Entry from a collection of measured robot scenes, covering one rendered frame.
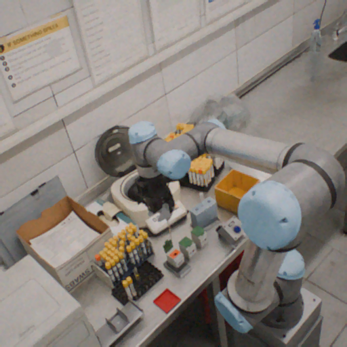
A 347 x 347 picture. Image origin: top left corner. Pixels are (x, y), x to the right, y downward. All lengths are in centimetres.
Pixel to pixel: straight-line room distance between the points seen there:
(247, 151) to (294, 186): 24
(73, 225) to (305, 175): 114
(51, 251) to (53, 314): 52
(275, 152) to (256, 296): 34
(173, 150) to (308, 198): 41
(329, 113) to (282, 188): 153
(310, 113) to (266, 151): 133
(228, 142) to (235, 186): 80
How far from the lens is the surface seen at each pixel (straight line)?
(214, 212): 168
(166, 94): 203
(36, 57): 160
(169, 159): 107
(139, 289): 153
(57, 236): 174
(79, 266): 158
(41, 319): 123
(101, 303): 157
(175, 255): 152
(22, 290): 131
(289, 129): 217
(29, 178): 173
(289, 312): 131
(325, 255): 275
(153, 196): 126
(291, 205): 78
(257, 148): 99
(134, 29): 181
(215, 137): 109
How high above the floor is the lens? 212
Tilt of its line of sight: 39 degrees down
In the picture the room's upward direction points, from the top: 11 degrees counter-clockwise
